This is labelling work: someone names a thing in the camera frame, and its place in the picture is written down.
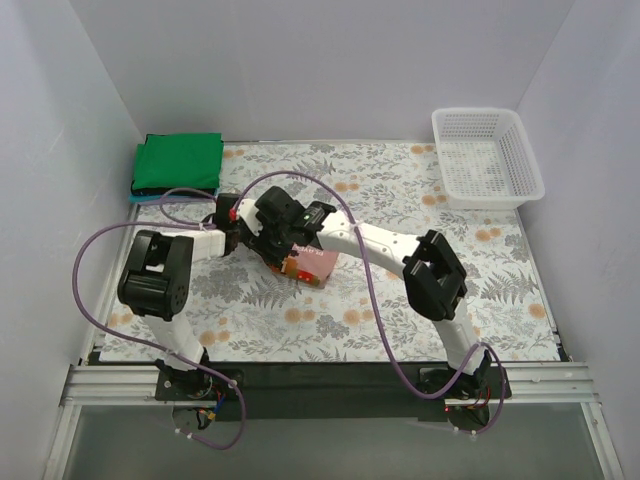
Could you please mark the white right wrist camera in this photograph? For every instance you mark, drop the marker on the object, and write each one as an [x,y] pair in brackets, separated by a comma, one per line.
[245,215]

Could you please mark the green folded t shirt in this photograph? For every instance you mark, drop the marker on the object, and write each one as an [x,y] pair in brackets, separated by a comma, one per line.
[191,160]

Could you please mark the dark folded t shirt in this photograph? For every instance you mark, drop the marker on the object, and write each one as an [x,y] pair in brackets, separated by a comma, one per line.
[172,191]

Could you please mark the aluminium frame rail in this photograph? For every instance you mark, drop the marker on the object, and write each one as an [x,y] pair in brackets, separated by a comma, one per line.
[138,385]

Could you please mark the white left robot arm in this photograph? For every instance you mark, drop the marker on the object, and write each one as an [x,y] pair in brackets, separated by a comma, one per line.
[155,283]

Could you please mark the pink t shirt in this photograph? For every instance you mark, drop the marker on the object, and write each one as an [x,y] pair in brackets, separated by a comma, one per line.
[309,265]

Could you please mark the white plastic basket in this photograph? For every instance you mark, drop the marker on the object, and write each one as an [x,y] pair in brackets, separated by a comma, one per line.
[485,158]

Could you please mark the floral patterned table mat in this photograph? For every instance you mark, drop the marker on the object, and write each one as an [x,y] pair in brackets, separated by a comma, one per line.
[242,311]

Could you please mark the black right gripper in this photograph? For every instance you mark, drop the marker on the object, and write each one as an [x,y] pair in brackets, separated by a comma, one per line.
[284,232]

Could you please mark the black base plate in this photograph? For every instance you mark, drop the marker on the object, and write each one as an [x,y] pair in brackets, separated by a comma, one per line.
[323,390]

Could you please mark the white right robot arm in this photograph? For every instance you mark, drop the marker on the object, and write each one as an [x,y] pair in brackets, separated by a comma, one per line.
[434,278]

